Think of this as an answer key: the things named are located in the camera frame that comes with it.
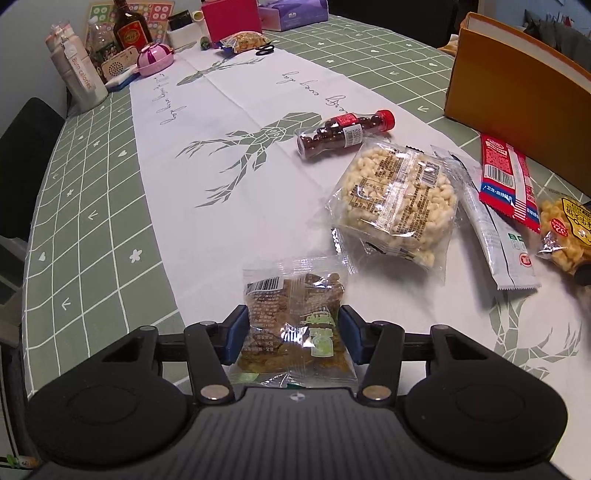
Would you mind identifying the brown snack clear packet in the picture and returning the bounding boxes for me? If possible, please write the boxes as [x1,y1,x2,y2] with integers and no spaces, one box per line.
[229,256,358,388]

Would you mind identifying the puffed rice cake packet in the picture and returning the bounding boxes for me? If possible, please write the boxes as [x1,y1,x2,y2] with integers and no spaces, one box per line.
[328,137,459,277]

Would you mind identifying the white long snack sachet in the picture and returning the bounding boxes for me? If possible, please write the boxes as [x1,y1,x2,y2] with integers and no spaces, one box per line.
[432,146,541,290]

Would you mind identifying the red long snack sachet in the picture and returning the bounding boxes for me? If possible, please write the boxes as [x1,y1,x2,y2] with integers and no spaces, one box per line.
[479,134,541,233]

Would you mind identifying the red-capped bottle of dark balls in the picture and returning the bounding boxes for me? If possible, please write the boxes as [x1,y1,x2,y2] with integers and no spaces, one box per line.
[297,110,396,160]

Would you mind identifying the yellow corn snack bag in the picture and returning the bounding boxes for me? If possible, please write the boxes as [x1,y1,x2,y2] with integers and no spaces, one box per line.
[537,190,590,276]

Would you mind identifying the green grid tablecloth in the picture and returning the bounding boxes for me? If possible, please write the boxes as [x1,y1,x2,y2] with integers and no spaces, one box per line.
[23,17,477,393]

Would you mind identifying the white deer table runner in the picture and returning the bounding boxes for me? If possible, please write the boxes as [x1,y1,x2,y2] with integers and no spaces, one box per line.
[128,42,591,416]

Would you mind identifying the black chair left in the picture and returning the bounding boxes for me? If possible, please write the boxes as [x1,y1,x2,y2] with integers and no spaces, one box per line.
[0,97,64,241]

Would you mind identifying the white pink tumbler bottle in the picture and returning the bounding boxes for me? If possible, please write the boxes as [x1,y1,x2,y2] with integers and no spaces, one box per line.
[45,22,108,112]

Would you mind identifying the orange cardboard box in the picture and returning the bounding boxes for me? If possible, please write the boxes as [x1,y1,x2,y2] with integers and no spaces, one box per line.
[445,13,590,194]

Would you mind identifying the pink round lidded container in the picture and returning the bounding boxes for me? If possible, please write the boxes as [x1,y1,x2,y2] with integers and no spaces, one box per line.
[136,42,174,77]

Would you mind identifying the beige small radio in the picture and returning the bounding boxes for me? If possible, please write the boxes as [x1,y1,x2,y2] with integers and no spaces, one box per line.
[101,46,138,81]

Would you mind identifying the nut snack bag far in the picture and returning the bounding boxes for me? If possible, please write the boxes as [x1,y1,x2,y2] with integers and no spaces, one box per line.
[218,31,269,54]

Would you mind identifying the white small box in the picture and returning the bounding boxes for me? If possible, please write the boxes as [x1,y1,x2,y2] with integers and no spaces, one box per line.
[167,19,211,49]

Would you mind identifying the clear plastic bottle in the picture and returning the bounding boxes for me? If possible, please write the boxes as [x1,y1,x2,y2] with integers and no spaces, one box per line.
[88,16,119,69]

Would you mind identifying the brown glass liquor bottle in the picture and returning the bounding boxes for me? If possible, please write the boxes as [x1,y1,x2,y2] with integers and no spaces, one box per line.
[113,0,152,52]

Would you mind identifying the magenta tissue box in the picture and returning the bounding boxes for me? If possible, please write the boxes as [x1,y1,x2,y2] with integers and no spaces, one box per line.
[201,0,263,43]

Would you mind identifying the colourful dotted game board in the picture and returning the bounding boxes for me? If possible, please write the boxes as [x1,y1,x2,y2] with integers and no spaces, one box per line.
[87,1,174,41]

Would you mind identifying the purple tissue pack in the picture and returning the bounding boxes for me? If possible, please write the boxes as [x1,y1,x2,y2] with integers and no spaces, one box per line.
[259,0,329,32]

